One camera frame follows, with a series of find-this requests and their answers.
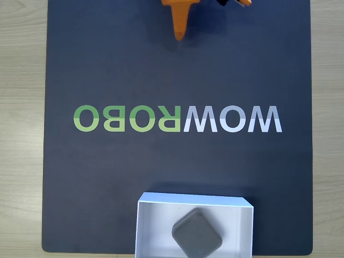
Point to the dark mat with WOWROBO print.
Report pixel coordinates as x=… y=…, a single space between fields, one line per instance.
x=107 y=166

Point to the grey square USB charger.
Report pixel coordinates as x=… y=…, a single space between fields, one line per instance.
x=197 y=232

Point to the white cardboard box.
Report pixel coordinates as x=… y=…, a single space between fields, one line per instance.
x=150 y=228

